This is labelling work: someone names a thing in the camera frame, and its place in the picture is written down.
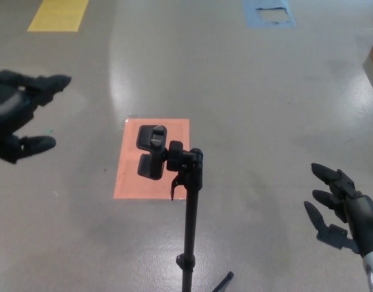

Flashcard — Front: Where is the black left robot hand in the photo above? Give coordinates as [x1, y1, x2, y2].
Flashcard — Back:
[0, 69, 72, 165]

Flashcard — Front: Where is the yellow floor marking rectangle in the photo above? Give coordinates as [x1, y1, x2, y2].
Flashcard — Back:
[26, 0, 90, 32]

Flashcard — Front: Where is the blue torn floor marking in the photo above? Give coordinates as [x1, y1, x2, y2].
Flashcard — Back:
[241, 0, 297, 29]

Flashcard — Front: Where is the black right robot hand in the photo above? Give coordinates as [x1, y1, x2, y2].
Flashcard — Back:
[304, 162, 373, 259]

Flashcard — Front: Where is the black phone stand tripod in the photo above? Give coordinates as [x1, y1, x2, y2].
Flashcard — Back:
[136, 123, 235, 292]

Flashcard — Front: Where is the orange floor marking rectangle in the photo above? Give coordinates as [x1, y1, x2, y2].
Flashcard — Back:
[113, 118, 190, 200]

